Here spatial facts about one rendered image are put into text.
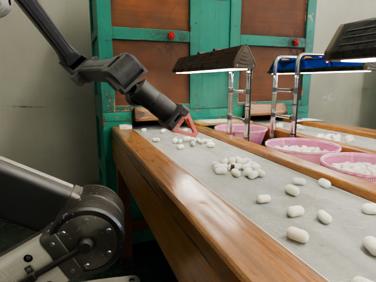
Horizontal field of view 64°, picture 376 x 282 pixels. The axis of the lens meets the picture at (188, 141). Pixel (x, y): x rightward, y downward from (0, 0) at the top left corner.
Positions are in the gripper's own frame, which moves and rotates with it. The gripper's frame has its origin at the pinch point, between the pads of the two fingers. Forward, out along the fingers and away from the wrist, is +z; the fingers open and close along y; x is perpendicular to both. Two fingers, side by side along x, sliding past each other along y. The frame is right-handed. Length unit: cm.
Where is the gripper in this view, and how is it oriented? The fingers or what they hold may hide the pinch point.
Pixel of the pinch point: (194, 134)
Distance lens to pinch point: 81.2
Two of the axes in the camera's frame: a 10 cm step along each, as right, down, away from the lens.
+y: -3.6, -1.7, 9.2
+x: -5.9, 8.0, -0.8
